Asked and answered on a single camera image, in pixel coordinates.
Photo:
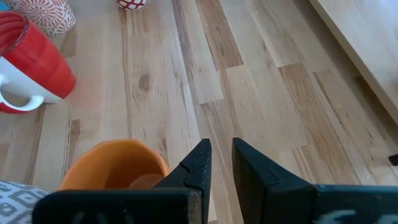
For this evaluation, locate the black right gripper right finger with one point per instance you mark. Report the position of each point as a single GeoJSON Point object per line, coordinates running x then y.
{"type": "Point", "coordinates": [280, 202]}

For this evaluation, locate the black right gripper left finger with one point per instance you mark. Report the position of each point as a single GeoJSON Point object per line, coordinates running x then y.
{"type": "Point", "coordinates": [140, 205]}

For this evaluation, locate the orange ceramic mug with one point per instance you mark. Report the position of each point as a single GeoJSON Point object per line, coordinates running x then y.
{"type": "Point", "coordinates": [109, 165]}

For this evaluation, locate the grey diamond mug red rim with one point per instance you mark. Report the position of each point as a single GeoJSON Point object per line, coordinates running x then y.
{"type": "Point", "coordinates": [15, 202]}

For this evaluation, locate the red lattice mug blue rim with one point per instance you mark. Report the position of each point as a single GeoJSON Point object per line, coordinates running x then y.
{"type": "Point", "coordinates": [132, 3]}

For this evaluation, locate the orange floral mug yellow rim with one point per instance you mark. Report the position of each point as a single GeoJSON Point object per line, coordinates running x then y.
{"type": "Point", "coordinates": [46, 15]}

